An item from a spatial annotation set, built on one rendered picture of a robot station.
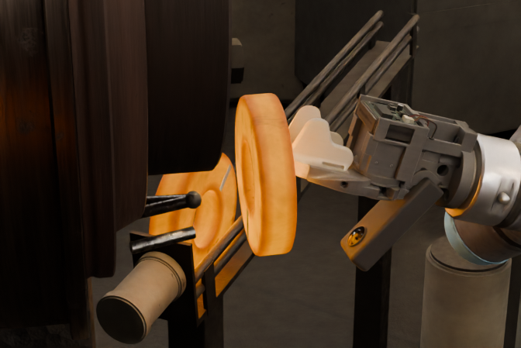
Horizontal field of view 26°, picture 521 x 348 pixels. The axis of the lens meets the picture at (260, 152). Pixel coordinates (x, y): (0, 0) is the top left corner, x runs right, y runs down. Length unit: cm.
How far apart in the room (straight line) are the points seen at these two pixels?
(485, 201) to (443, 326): 53
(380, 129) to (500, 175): 14
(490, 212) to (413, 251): 160
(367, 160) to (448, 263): 53
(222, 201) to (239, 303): 121
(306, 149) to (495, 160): 19
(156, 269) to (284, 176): 23
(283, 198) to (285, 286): 154
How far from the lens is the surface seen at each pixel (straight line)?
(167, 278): 120
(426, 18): 289
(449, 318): 162
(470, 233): 128
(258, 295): 253
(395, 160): 109
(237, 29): 348
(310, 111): 110
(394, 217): 112
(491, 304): 162
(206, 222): 131
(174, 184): 122
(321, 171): 108
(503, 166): 113
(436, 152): 112
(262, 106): 106
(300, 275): 261
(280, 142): 103
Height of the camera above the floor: 128
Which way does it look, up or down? 23 degrees down
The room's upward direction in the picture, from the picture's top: straight up
